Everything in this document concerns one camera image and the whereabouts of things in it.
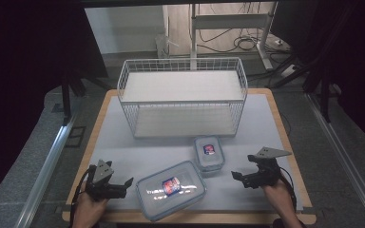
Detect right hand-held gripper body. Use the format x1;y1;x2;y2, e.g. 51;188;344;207
247;145;293;190

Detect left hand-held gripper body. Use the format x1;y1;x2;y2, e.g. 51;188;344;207
85;159;115;201

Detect small clear food container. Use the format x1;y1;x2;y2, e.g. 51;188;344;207
193;135;226;174

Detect large clear food container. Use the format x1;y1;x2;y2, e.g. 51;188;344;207
135;160;208;222

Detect white wire shelf rack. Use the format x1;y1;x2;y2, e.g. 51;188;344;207
116;57;249;140

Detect person's left hand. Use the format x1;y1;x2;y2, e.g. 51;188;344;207
71;180;109;228

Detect person's right hand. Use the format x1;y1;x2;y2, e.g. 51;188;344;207
259;179;296;219

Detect pale grey table mat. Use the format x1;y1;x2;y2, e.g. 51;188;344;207
70;92;305;213

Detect white power strip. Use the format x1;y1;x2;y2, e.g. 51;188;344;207
279;64;298;79

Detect black tripod stand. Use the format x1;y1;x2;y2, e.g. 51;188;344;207
60;67;109;127
265;51;341;124

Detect dark curtain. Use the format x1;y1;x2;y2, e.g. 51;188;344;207
0;0;109;210

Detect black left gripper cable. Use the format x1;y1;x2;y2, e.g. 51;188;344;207
68;164;97;228

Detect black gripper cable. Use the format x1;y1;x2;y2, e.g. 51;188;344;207
277;166;298;213
68;164;97;228

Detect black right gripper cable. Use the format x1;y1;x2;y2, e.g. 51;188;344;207
277;166;298;213

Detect metal floor rail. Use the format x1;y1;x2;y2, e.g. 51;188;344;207
13;115;78;228
306;92;365;228

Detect black floor cables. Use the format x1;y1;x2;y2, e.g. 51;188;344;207
199;28;294;55

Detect white desk frame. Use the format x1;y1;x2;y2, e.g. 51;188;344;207
189;1;279;72

